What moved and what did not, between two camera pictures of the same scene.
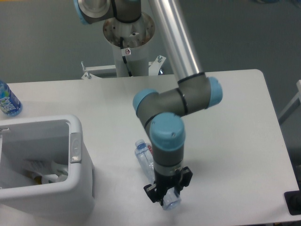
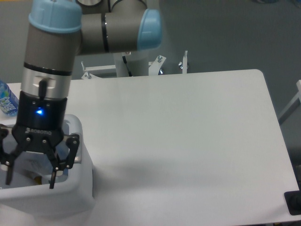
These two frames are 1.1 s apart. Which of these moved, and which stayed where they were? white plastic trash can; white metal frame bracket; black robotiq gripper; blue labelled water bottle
Moved: black robotiq gripper
Stayed: white plastic trash can; blue labelled water bottle; white metal frame bracket
